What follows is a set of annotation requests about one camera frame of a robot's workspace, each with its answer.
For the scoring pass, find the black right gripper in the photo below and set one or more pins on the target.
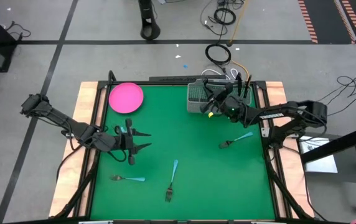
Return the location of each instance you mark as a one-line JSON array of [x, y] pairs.
[[231, 105]]

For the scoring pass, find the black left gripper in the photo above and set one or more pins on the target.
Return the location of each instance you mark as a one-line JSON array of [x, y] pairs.
[[120, 142]]

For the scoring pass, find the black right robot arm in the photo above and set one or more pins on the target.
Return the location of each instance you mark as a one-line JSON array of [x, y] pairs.
[[271, 115]]

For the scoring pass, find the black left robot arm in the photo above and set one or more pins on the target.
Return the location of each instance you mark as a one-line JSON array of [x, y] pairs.
[[63, 119]]

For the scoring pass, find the grey mesh cutlery basket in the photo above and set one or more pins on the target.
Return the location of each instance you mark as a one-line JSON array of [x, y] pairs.
[[196, 99]]

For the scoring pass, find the pink round plate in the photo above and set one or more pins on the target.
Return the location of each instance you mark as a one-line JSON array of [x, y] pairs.
[[126, 98]]

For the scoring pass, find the light wooden table board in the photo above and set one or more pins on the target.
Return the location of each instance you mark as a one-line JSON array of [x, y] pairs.
[[84, 99], [277, 93]]

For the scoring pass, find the black floor stand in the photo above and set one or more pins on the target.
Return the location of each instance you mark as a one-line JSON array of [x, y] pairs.
[[145, 15]]

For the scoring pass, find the black metal stand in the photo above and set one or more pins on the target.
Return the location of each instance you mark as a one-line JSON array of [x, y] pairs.
[[336, 143]]

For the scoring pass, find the black table frame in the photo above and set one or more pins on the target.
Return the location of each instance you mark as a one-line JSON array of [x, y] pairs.
[[165, 83]]

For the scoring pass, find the grey base plate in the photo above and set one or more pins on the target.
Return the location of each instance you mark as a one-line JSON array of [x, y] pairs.
[[321, 163]]

